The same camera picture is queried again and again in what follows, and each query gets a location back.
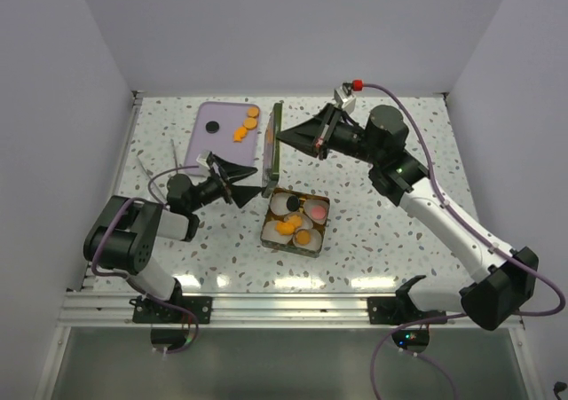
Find purple tray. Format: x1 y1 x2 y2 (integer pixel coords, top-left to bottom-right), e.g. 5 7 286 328
184 101 261 176

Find white paper cup top-left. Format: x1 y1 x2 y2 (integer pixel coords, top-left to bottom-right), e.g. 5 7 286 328
270 192 290 216

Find black sandwich cookie on tray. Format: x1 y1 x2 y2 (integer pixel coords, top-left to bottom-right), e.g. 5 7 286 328
205 121 219 133

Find white paper cup bottom-left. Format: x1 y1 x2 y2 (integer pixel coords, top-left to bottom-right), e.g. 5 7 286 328
261 220 294 245

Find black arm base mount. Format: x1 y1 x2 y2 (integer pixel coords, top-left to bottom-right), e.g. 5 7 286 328
129 281 213 325

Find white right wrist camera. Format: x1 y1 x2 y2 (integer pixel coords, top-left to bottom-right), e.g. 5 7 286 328
334 86 356 114

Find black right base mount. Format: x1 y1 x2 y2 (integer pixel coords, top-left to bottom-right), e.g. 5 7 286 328
367 275 446 325

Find orange fish cookie on tray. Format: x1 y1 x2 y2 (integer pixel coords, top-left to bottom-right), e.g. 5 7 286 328
233 126 248 143

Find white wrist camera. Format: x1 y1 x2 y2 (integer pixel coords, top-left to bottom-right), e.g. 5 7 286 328
196 150 210 170
334 86 356 114

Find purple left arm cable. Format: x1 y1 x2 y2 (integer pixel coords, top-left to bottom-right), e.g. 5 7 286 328
91 165 209 355

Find white paper cup top-right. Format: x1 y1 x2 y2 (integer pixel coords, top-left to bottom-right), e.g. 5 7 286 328
304 200 328 224

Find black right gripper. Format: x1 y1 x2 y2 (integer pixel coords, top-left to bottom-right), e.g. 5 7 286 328
278 103 383 165

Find green christmas cookie tin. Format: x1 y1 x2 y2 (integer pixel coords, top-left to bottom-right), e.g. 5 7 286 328
260 188 330 258

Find steel tongs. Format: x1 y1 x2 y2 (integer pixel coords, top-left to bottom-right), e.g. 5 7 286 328
136 138 181 182

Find black sandwich cookie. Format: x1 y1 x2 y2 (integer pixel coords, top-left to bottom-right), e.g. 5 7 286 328
286 196 300 212
205 121 219 133

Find aluminium front rail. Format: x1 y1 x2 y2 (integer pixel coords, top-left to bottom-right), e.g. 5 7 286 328
57 291 525 328

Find white paper cup bottom-right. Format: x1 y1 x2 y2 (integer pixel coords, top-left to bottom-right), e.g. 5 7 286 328
293 229 322 251

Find red emergency button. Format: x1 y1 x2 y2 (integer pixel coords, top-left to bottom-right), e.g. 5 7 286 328
351 79 365 91

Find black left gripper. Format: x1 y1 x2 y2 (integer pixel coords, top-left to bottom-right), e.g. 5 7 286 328
187 154 262 212

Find pink round cookie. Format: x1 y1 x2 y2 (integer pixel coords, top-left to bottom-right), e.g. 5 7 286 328
311 205 327 220

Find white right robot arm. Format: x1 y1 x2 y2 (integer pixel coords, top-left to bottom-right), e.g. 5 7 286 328
276 104 539 331

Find orange round cookie on tray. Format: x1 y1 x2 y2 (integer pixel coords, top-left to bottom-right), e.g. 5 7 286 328
242 117 258 130

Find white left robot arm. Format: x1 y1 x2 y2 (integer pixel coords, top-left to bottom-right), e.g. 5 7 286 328
83 152 263 323

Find gold tin lid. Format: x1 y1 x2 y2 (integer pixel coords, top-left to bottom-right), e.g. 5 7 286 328
262 102 283 198

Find orange cookie at tray top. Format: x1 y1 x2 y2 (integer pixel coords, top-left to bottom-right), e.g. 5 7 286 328
248 107 259 118

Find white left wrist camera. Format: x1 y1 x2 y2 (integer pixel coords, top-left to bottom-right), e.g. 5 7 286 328
196 150 210 170

